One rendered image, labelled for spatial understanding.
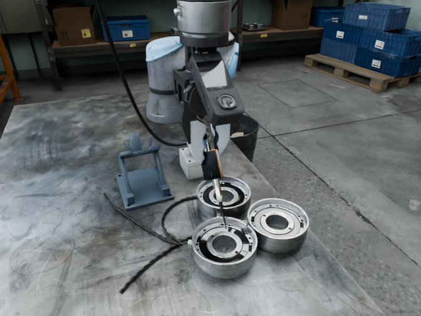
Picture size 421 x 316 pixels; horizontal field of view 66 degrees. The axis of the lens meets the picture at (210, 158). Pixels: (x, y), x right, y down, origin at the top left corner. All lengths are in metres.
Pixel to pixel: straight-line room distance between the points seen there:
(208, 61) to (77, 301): 0.39
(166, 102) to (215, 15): 0.55
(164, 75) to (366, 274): 1.27
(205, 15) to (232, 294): 0.39
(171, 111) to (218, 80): 0.54
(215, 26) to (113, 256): 0.39
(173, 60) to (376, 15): 3.50
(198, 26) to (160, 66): 0.50
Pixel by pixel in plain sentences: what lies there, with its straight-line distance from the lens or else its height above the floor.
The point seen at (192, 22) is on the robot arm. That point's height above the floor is 1.15.
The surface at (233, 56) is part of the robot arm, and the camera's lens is 0.94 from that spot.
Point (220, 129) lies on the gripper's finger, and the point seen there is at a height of 0.99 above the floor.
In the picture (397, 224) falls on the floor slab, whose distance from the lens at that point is 2.07.
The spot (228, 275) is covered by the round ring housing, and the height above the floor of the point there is 0.82.
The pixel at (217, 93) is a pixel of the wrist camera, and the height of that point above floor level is 1.07.
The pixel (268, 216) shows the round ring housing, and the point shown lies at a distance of 0.60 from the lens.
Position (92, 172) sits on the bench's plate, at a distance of 0.80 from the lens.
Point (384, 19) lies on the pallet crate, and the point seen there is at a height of 0.69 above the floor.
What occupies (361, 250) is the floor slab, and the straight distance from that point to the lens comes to 1.82.
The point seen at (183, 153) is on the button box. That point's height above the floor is 0.84.
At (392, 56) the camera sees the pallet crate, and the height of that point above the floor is 0.35.
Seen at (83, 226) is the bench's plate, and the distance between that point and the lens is 0.66.
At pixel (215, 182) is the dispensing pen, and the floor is 0.90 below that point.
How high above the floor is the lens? 1.22
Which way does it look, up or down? 31 degrees down
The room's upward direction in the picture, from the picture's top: straight up
